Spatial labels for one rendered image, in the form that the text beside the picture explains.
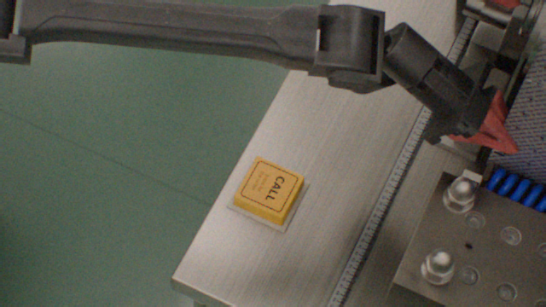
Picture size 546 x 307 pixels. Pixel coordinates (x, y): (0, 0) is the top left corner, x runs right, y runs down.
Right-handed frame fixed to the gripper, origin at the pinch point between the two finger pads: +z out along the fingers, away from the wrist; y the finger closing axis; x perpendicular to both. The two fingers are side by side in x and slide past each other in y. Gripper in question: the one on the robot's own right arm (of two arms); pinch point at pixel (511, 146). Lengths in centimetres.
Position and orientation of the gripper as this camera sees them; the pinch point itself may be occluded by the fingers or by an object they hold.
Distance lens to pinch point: 124.5
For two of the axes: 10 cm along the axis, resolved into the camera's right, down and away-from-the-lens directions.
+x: 4.9, -2.3, -8.4
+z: 7.6, 5.9, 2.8
